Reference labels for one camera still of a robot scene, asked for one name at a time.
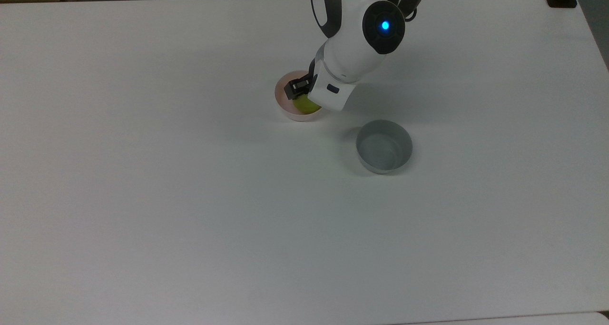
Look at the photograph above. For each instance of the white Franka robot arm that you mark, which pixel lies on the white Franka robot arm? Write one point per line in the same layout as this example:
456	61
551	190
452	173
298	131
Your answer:
347	54

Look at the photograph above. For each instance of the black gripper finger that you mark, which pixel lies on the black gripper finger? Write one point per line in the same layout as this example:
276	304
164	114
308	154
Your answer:
297	87

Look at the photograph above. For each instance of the green yellow pear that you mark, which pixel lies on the green yellow pear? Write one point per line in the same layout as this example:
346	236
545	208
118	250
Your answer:
304	106

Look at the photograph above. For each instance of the pink plastic bowl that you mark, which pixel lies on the pink plastic bowl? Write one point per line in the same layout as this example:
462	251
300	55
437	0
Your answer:
285	108

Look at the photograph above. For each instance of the grey plastic bowl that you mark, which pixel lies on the grey plastic bowl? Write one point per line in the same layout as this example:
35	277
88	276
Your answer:
384	146

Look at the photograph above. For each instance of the dark robot gripper body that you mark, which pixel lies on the dark robot gripper body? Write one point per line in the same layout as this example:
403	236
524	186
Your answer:
333	89

